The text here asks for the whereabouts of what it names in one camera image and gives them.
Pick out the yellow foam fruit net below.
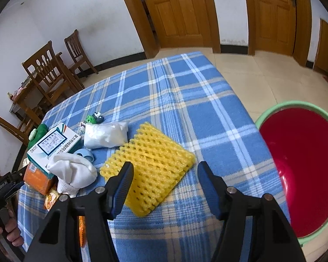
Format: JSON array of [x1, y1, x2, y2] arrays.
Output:
[[100, 122, 196, 217]]

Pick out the wooden side table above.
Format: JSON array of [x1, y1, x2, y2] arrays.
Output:
[[8, 79, 45, 119]]

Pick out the person's left hand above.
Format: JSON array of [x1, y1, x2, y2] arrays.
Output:
[[0, 215, 24, 252]]

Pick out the green plush toy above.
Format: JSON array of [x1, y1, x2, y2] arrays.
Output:
[[27, 124, 48, 149]]

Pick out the small green and white toy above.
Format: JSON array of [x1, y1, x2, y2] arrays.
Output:
[[80, 112, 104, 131]]

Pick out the red bucket with green rim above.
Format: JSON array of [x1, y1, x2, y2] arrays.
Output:
[[255, 101, 328, 247]]

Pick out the blue plaid tablecloth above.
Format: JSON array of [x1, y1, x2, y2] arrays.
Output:
[[18, 51, 291, 262]]

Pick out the white plastic bag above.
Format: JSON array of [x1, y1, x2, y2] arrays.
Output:
[[83, 121, 128, 149]]

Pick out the wooden panel door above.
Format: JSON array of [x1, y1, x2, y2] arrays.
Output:
[[242, 0, 312, 66], [115, 0, 222, 59]]

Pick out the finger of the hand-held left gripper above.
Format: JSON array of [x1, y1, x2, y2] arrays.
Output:
[[10, 168, 27, 187]]

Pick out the white cloth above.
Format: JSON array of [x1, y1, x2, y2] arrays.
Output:
[[45, 153, 97, 190]]

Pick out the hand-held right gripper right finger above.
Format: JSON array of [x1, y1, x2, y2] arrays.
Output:
[[197, 162, 304, 262]]

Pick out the white and green medicine box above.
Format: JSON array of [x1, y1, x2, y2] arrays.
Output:
[[27, 123, 78, 178]]

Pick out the wooden chair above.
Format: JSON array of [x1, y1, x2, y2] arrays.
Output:
[[22, 41, 85, 107], [0, 112, 41, 146], [64, 29, 99, 78]]

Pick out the orange box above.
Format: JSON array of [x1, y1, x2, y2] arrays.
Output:
[[23, 162, 58, 195]]

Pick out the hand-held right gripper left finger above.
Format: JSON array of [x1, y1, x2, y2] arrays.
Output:
[[23, 162, 134, 262]]

